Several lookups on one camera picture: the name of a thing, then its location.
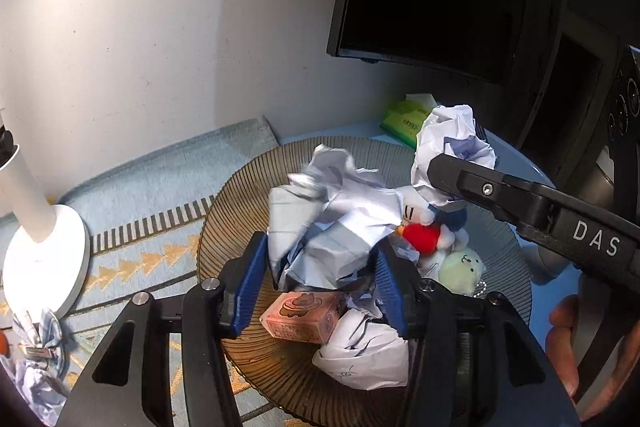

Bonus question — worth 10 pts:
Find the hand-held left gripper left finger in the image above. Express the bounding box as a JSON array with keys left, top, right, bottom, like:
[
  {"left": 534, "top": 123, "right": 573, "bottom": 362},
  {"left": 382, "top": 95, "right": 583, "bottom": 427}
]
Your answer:
[{"left": 55, "top": 231, "right": 273, "bottom": 427}]

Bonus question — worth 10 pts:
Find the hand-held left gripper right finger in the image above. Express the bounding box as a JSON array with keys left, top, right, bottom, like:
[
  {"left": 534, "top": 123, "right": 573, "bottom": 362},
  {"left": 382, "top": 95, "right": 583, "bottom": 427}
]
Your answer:
[{"left": 375, "top": 239, "right": 583, "bottom": 427}]

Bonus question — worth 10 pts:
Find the blue white plush toy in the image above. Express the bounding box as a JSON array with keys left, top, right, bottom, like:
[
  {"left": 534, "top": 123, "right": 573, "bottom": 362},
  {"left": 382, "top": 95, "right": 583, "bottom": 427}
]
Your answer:
[{"left": 397, "top": 189, "right": 468, "bottom": 255}]

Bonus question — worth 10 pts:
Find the white paper ball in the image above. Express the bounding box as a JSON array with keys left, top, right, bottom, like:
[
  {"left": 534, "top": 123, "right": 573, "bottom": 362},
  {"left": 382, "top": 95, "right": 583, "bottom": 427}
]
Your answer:
[
  {"left": 410, "top": 104, "right": 497, "bottom": 212},
  {"left": 312, "top": 307, "right": 411, "bottom": 390}
]

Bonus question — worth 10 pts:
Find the pink snack box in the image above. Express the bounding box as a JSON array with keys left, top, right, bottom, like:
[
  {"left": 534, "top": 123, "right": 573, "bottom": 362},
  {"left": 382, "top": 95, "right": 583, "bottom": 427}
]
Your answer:
[{"left": 259, "top": 289, "right": 348, "bottom": 345}]

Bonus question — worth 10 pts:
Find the white green dango plush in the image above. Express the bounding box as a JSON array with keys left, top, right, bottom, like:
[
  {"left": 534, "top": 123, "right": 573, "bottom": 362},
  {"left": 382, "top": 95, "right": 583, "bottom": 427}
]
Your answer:
[{"left": 420, "top": 229, "right": 488, "bottom": 305}]

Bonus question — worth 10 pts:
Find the large paper sheet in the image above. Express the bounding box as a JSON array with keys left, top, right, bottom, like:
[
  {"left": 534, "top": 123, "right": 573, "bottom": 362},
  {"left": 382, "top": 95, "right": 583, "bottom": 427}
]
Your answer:
[{"left": 269, "top": 146, "right": 406, "bottom": 293}]

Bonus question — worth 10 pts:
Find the brown ribbed glass bowl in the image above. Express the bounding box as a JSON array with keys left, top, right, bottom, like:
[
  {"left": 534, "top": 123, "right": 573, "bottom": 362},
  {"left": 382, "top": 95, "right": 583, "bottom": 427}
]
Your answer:
[{"left": 196, "top": 136, "right": 533, "bottom": 427}]

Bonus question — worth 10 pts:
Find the person's right hand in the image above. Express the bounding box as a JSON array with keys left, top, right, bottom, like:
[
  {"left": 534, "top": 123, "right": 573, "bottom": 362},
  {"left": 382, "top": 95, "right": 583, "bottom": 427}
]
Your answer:
[{"left": 547, "top": 294, "right": 640, "bottom": 423}]

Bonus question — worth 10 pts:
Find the green tissue pack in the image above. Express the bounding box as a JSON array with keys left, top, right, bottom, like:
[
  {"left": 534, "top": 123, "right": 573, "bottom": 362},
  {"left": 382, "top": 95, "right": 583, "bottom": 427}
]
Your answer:
[{"left": 379, "top": 93, "right": 438, "bottom": 150}]

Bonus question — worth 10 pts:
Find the patterned blue woven mat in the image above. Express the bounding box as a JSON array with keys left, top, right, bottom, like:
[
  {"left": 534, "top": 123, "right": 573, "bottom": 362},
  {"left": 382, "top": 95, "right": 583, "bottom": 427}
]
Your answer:
[{"left": 0, "top": 117, "right": 281, "bottom": 427}]

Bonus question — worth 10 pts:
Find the white desk lamp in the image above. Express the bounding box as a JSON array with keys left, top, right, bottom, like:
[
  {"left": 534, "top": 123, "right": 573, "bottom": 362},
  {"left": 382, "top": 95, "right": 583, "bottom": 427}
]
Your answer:
[{"left": 0, "top": 107, "right": 92, "bottom": 319}]

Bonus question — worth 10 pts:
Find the plaid blue white hair clip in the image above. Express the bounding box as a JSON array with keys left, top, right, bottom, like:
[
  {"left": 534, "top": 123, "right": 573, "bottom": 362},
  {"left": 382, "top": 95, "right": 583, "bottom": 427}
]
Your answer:
[{"left": 12, "top": 307, "right": 66, "bottom": 370}]

